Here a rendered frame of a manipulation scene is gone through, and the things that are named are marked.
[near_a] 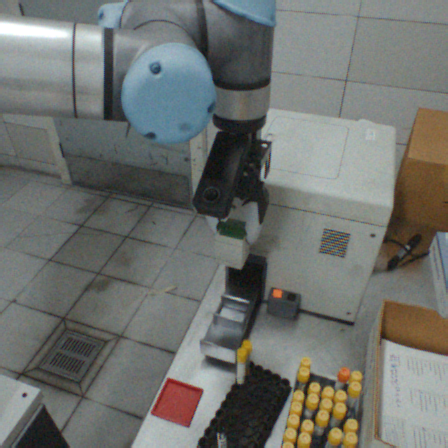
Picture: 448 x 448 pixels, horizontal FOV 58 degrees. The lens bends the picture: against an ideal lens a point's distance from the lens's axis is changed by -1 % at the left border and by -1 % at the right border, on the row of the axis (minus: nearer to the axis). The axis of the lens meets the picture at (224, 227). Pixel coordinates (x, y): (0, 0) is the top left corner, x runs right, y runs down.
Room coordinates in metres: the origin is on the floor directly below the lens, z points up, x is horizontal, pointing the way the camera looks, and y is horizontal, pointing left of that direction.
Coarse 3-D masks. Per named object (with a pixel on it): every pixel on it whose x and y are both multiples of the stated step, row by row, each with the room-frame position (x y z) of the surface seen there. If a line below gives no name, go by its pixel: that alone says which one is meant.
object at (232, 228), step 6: (222, 222) 0.49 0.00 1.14; (228, 222) 0.49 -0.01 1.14; (234, 222) 0.49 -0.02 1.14; (240, 222) 0.49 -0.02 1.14; (222, 228) 0.48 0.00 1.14; (228, 228) 0.48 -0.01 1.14; (234, 228) 0.48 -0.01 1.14; (240, 228) 0.48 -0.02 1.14; (222, 234) 0.47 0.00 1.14; (228, 234) 0.47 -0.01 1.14; (234, 234) 0.47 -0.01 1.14; (240, 234) 0.47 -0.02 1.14
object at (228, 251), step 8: (216, 240) 0.47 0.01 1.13; (224, 240) 0.47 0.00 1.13; (232, 240) 0.46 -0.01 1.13; (240, 240) 0.46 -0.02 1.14; (216, 248) 0.47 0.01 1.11; (224, 248) 0.47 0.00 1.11; (232, 248) 0.46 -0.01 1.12; (240, 248) 0.46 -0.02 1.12; (248, 248) 0.49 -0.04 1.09; (216, 256) 0.47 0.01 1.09; (224, 256) 0.47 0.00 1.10; (232, 256) 0.46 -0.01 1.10; (240, 256) 0.46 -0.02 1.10; (224, 264) 0.47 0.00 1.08; (232, 264) 0.46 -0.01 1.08; (240, 264) 0.46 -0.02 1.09
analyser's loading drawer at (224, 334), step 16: (240, 272) 0.60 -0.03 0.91; (240, 288) 0.56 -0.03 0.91; (256, 288) 0.56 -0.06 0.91; (224, 304) 0.51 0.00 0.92; (240, 304) 0.50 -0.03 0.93; (224, 320) 0.46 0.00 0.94; (240, 320) 0.45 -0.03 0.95; (208, 336) 0.44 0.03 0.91; (224, 336) 0.44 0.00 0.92; (240, 336) 0.44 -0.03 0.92; (208, 352) 0.41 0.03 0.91; (224, 352) 0.40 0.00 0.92
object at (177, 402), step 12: (168, 384) 0.37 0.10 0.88; (180, 384) 0.37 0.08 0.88; (168, 396) 0.34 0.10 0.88; (180, 396) 0.34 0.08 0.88; (192, 396) 0.34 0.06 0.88; (156, 408) 0.32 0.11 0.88; (168, 408) 0.32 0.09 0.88; (180, 408) 0.32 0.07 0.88; (192, 408) 0.32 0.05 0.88; (168, 420) 0.30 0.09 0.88; (180, 420) 0.30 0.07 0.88
